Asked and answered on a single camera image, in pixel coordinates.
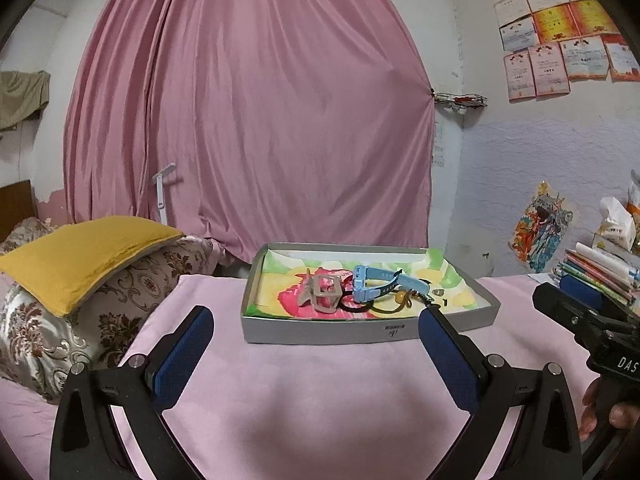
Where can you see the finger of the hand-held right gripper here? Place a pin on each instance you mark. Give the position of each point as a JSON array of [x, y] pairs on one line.
[[550, 300]]

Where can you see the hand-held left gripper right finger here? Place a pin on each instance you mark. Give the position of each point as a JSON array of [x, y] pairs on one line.
[[445, 355]]

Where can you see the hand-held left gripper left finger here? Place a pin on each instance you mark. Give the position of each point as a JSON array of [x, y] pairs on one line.
[[185, 355]]

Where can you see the blue wrist watch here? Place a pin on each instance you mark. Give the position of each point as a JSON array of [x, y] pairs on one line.
[[362, 285]]

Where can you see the grey cardboard box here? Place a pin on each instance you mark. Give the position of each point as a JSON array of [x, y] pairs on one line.
[[320, 330]]

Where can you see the person's right hand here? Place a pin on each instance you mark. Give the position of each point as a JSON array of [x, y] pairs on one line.
[[590, 410]]

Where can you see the blue case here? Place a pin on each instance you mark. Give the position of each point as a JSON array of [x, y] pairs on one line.
[[580, 290]]

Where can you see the stack of books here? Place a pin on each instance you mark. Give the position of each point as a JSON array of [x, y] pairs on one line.
[[600, 265]]

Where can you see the floral patterned quilt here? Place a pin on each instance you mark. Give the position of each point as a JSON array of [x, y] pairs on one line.
[[125, 300]]

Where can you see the tissue box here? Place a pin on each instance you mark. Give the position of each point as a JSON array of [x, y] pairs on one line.
[[615, 232]]

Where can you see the pink bed sheet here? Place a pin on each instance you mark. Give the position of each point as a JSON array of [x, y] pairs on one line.
[[320, 400]]

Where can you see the beige hair claw clip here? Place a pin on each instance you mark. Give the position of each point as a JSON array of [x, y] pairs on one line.
[[310, 292]]

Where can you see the yellow pillow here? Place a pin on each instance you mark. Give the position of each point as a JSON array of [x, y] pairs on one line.
[[85, 255]]

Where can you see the wooden headboard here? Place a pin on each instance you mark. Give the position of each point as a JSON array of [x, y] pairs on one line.
[[15, 205]]

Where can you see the pink curtain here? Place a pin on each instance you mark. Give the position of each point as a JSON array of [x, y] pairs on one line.
[[250, 110]]

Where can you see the olive hanging cloth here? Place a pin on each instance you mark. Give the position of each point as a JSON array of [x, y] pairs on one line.
[[20, 95]]

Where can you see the colourful paper wall poster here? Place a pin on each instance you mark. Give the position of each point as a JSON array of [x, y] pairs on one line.
[[542, 230]]

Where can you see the wall calendar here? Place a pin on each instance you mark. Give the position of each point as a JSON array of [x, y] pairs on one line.
[[440, 145]]

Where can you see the group of wall certificates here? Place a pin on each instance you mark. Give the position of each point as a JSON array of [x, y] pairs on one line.
[[550, 50]]

